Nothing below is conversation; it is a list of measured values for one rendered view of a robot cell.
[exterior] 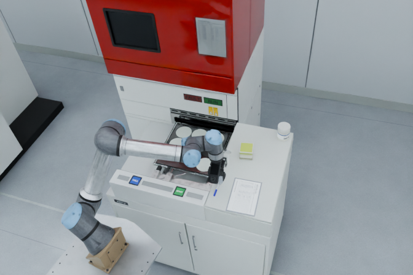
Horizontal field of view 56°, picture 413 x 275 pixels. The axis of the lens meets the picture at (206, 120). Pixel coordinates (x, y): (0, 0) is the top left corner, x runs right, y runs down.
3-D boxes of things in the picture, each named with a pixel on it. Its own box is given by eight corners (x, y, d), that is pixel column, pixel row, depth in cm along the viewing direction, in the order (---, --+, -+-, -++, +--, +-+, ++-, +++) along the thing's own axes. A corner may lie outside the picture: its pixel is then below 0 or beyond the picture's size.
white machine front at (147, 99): (126, 113, 270) (113, 67, 242) (238, 135, 248) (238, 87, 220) (124, 115, 268) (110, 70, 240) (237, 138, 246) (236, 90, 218)
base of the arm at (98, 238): (101, 253, 176) (85, 240, 174) (87, 256, 187) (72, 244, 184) (119, 227, 186) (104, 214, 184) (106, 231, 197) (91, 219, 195)
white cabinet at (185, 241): (166, 190, 321) (150, 121, 264) (283, 219, 294) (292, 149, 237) (132, 261, 278) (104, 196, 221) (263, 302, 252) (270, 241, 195)
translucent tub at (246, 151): (240, 149, 220) (240, 141, 215) (253, 150, 219) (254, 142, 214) (238, 159, 215) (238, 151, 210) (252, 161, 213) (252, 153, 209)
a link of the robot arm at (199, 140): (179, 143, 176) (203, 141, 175) (181, 134, 186) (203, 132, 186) (182, 159, 178) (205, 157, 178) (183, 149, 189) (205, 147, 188)
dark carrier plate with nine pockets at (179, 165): (177, 123, 249) (177, 122, 248) (228, 133, 239) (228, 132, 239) (156, 163, 226) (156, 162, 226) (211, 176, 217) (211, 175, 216)
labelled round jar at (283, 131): (278, 132, 228) (279, 120, 221) (290, 134, 226) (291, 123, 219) (275, 140, 223) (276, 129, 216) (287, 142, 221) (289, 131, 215)
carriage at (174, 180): (155, 175, 225) (153, 172, 223) (214, 189, 215) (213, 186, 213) (149, 185, 220) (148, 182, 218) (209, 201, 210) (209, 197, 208)
